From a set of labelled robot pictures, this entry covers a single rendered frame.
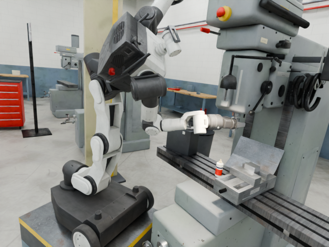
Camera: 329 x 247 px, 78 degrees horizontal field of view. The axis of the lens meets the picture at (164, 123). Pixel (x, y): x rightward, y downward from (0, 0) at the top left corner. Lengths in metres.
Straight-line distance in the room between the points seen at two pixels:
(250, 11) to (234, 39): 0.17
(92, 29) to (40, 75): 7.34
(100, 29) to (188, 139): 1.63
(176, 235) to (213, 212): 0.22
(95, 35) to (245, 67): 1.81
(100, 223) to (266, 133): 1.21
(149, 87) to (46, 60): 8.93
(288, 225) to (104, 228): 0.95
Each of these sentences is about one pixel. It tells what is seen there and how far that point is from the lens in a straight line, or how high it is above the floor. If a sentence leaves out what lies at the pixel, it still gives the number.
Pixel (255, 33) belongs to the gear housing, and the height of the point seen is 1.69.
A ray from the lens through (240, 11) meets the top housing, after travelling 1.03.
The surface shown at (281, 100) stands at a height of 1.38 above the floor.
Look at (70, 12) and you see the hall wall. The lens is 10.09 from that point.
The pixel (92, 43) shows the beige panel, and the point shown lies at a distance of 2.50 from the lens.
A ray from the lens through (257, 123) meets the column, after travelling 1.59.
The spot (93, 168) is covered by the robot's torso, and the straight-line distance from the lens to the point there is 1.47.
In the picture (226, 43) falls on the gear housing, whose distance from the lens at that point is 1.15.
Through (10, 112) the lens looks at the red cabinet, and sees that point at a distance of 5.24.
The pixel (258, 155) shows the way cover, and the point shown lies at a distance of 1.57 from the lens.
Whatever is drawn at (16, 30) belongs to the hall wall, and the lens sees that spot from 9.71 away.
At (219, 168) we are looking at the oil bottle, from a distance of 1.28.
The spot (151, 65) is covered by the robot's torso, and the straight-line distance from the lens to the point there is 0.99.
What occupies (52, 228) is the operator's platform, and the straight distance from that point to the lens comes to 1.72.
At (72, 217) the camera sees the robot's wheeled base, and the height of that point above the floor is 0.56.
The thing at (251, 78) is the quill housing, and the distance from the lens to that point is 1.10.
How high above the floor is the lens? 1.49
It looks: 14 degrees down
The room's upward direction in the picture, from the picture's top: 5 degrees clockwise
